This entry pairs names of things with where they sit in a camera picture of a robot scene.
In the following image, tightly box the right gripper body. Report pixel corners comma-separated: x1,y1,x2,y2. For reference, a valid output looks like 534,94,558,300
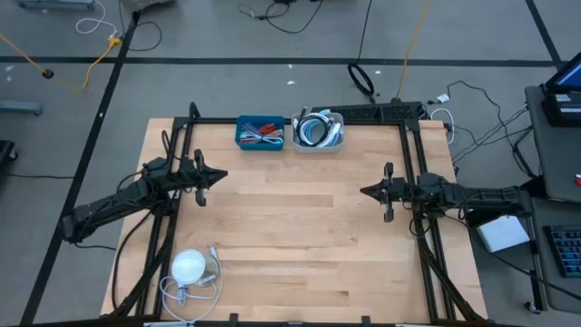
382,162,417,223

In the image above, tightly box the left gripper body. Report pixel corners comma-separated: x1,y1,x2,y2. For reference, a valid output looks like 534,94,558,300
181,148,209,208

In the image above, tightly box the blue plastic bin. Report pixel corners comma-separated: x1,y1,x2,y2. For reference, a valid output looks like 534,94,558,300
234,114,286,152

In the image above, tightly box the grey plastic bin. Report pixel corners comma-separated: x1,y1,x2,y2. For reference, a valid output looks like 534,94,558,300
290,111,345,154

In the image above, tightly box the black power strip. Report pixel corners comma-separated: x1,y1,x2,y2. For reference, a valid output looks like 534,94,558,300
311,102,426,122

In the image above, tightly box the white round dome device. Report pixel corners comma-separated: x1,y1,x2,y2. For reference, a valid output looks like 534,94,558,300
171,248,208,287

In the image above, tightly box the clear round base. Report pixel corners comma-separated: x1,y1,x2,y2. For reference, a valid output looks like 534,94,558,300
199,253,222,288

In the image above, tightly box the white box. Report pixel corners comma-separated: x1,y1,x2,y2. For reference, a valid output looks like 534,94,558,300
474,215,531,253

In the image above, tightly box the grey side desk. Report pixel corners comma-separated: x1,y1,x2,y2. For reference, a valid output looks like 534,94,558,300
524,84,581,314

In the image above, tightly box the black keyboard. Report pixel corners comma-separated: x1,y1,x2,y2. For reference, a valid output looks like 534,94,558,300
543,224,581,278

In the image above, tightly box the black laptop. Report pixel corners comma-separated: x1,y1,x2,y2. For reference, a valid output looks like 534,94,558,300
542,52,581,128

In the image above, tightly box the grey floor bar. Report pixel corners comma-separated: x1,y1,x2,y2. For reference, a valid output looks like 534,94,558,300
0,100,44,117

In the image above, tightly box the black aluminium frame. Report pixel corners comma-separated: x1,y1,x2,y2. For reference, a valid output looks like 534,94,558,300
102,102,489,327

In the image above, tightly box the white looped power cable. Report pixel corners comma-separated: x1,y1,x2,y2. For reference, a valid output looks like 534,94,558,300
429,107,455,145

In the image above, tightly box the black looped floor cable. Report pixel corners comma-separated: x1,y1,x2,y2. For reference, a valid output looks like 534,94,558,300
347,0,377,104

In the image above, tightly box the white round lamp with cord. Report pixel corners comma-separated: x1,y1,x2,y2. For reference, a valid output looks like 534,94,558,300
158,244,224,323

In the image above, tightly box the black desk cable tangle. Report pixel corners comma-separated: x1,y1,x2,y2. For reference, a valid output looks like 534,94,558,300
447,79,532,178

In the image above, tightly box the yellow floor cable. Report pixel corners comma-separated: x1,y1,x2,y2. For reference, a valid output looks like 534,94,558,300
0,31,54,79
81,35,123,90

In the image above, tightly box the orange hanging cable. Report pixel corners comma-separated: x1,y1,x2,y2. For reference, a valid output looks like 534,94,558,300
395,0,432,102

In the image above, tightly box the thin black floor cable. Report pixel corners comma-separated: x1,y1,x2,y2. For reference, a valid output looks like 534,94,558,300
238,0,326,35

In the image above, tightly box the white floor cable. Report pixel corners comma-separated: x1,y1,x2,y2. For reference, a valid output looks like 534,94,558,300
74,0,119,37

